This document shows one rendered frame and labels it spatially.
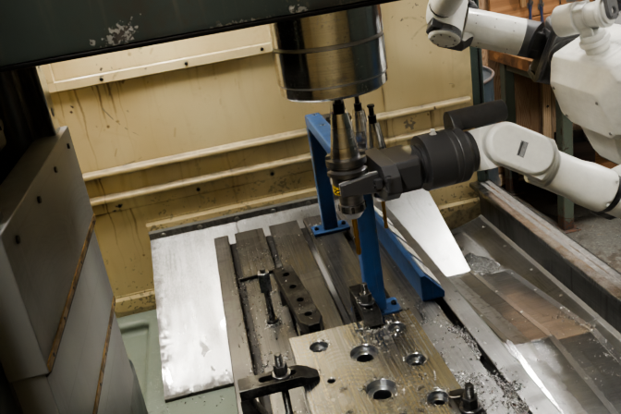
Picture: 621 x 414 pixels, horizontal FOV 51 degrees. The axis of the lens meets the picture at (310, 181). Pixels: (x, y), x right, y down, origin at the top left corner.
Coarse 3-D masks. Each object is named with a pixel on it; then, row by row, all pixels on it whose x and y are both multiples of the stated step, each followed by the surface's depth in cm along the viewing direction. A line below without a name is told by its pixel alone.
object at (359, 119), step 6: (354, 114) 140; (360, 114) 139; (354, 120) 140; (360, 120) 140; (366, 120) 140; (354, 126) 141; (360, 126) 140; (354, 132) 141; (360, 132) 140; (360, 138) 141
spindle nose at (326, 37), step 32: (288, 32) 86; (320, 32) 85; (352, 32) 86; (288, 64) 88; (320, 64) 86; (352, 64) 87; (384, 64) 91; (288, 96) 91; (320, 96) 88; (352, 96) 89
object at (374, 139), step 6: (378, 120) 131; (366, 126) 130; (372, 126) 129; (378, 126) 130; (366, 132) 131; (372, 132) 130; (378, 132) 130; (366, 138) 131; (372, 138) 130; (378, 138) 130; (366, 144) 131; (372, 144) 130; (378, 144) 130; (384, 144) 131
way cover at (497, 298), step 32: (480, 288) 173; (512, 288) 173; (512, 320) 154; (544, 320) 154; (576, 320) 151; (512, 352) 139; (544, 352) 140; (576, 352) 140; (608, 352) 139; (544, 384) 132; (576, 384) 131; (608, 384) 132
